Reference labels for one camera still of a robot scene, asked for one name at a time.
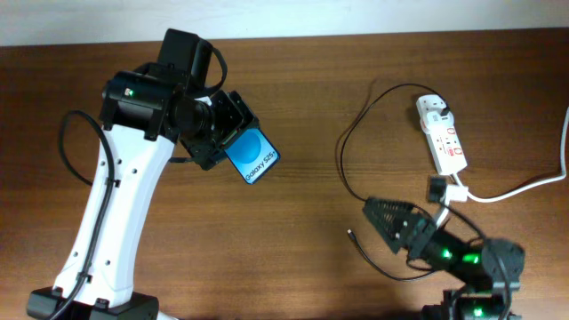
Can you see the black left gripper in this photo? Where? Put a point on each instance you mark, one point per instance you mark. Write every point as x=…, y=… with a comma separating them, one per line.
x=238, y=117

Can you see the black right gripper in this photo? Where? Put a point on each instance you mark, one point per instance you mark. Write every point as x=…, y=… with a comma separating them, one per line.
x=414, y=237

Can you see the blue screen Galaxy smartphone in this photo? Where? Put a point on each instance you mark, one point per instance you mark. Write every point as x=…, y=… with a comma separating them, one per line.
x=253, y=155

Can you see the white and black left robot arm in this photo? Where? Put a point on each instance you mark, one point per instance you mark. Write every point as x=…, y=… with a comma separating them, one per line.
x=145, y=114

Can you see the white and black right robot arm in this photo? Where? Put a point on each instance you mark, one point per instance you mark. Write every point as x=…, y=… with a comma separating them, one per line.
x=490, y=268

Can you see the white charger plug adapter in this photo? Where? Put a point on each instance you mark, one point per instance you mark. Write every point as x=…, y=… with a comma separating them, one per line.
x=433, y=121

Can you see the white power strip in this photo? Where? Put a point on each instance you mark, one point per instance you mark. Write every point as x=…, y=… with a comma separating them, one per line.
x=445, y=146

